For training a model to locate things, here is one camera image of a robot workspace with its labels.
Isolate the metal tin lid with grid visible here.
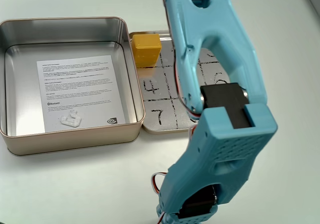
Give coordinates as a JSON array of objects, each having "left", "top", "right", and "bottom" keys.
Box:
[{"left": 127, "top": 30, "right": 235, "bottom": 135}]

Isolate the yellow block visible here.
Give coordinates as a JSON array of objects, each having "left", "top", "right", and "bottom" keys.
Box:
[{"left": 131, "top": 33, "right": 163, "bottom": 66}]

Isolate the gold metal tin box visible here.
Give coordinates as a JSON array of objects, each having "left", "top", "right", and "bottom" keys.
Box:
[{"left": 0, "top": 16, "right": 147, "bottom": 157}]

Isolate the red white black servo cable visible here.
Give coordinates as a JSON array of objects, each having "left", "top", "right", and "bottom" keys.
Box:
[
  {"left": 151, "top": 172, "right": 176, "bottom": 224},
  {"left": 161, "top": 0, "right": 204, "bottom": 137}
]

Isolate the small white plastic piece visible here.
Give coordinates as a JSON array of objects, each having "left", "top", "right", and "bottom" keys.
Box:
[{"left": 59, "top": 110, "right": 83, "bottom": 127}]

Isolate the printed white paper sheet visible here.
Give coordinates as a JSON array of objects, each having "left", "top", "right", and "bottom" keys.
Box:
[{"left": 36, "top": 55, "right": 126, "bottom": 133}]

